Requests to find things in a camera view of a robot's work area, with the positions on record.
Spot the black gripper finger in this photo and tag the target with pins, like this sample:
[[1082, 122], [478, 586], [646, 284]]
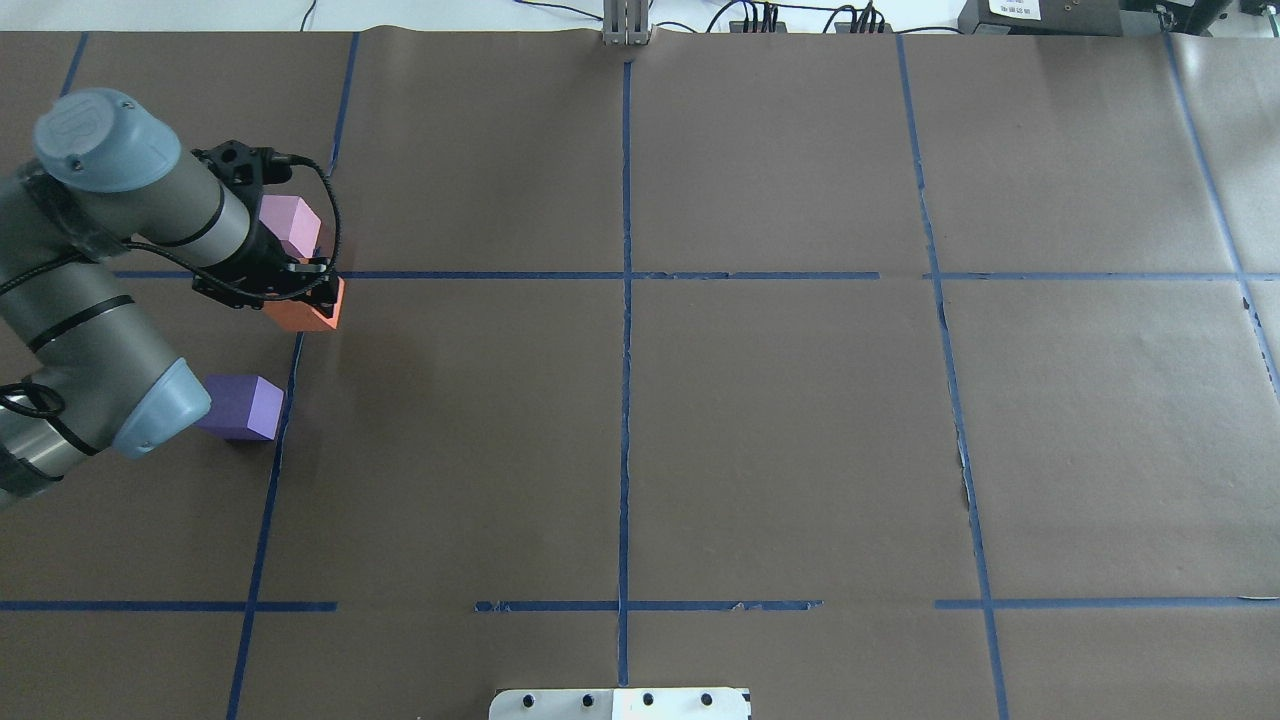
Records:
[[295, 281]]

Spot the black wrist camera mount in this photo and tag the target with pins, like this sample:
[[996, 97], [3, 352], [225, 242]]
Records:
[[246, 170]]

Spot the white pedestal column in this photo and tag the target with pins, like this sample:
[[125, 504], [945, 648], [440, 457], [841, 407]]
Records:
[[623, 703]]

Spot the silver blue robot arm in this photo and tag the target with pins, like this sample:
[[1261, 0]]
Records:
[[109, 178]]

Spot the pink foam block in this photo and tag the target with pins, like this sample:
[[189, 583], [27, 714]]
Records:
[[294, 222]]

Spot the black power strip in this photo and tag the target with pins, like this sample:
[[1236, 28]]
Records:
[[788, 18]]

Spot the aluminium frame post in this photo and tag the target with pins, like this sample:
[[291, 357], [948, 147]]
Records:
[[626, 23]]

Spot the purple foam block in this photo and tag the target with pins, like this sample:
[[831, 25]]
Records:
[[244, 408]]

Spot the orange foam block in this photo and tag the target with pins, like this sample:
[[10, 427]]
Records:
[[310, 310]]

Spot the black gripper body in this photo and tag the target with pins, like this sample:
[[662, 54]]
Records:
[[262, 266]]

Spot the black computer box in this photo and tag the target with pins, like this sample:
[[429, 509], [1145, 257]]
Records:
[[1041, 18]]

